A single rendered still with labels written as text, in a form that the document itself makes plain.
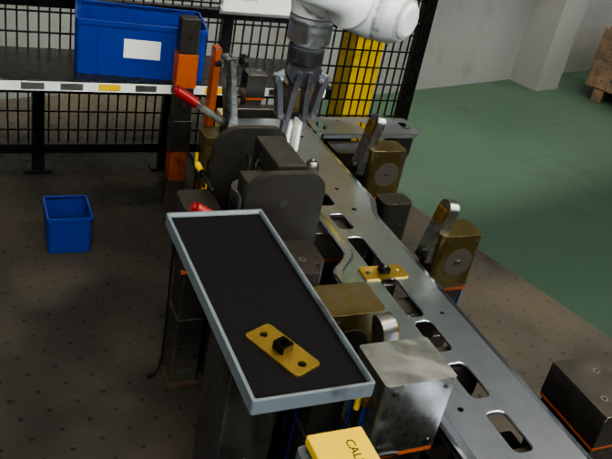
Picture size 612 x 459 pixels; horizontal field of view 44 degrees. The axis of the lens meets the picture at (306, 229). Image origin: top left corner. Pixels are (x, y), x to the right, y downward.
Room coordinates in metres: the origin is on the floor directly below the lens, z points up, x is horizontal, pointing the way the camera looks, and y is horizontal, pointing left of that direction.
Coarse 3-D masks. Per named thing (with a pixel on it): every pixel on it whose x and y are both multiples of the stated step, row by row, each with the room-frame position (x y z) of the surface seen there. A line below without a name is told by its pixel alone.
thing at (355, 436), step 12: (336, 432) 0.54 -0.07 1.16; (348, 432) 0.55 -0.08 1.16; (360, 432) 0.55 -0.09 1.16; (312, 444) 0.52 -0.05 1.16; (324, 444) 0.52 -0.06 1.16; (336, 444) 0.53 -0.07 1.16; (348, 444) 0.53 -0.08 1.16; (360, 444) 0.53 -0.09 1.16; (312, 456) 0.51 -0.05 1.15; (324, 456) 0.51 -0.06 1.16; (336, 456) 0.51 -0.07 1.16; (348, 456) 0.51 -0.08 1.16; (360, 456) 0.52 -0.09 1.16; (372, 456) 0.52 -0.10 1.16
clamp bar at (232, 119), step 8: (224, 56) 1.44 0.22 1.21; (240, 56) 1.46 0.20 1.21; (216, 64) 1.43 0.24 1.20; (224, 64) 1.43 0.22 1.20; (232, 64) 1.43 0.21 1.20; (240, 64) 1.46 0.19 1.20; (248, 64) 1.45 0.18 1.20; (224, 72) 1.44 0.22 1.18; (232, 72) 1.43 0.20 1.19; (224, 80) 1.44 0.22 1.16; (232, 80) 1.43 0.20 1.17; (224, 88) 1.44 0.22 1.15; (232, 88) 1.43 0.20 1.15; (224, 96) 1.44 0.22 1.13; (232, 96) 1.43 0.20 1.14; (224, 104) 1.45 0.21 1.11; (232, 104) 1.43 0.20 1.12; (224, 112) 1.45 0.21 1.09; (232, 112) 1.44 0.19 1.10; (232, 120) 1.44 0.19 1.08; (224, 128) 1.46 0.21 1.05
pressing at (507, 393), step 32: (320, 160) 1.52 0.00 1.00; (352, 192) 1.39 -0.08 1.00; (320, 224) 1.24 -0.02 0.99; (352, 224) 1.26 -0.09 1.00; (384, 224) 1.29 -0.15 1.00; (352, 256) 1.14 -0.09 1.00; (384, 256) 1.17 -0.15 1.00; (384, 288) 1.06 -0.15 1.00; (416, 288) 1.08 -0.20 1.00; (416, 320) 0.99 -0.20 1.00; (448, 320) 1.01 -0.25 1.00; (448, 352) 0.92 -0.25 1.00; (480, 352) 0.94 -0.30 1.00; (480, 384) 0.87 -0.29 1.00; (512, 384) 0.88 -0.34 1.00; (448, 416) 0.78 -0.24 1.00; (480, 416) 0.79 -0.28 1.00; (512, 416) 0.81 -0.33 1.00; (544, 416) 0.82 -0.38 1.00; (448, 448) 0.73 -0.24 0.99; (480, 448) 0.73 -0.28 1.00; (544, 448) 0.76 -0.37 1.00; (576, 448) 0.77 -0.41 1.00
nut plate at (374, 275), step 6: (396, 264) 1.14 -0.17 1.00; (360, 270) 1.10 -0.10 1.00; (366, 270) 1.10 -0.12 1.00; (372, 270) 1.10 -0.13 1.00; (378, 270) 1.11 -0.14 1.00; (384, 270) 1.10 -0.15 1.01; (390, 270) 1.10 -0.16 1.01; (402, 270) 1.12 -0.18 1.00; (366, 276) 1.08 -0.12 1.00; (372, 276) 1.09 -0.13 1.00; (378, 276) 1.09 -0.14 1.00; (384, 276) 1.09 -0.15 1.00; (390, 276) 1.10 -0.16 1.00; (396, 276) 1.10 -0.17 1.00; (402, 276) 1.11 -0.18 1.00
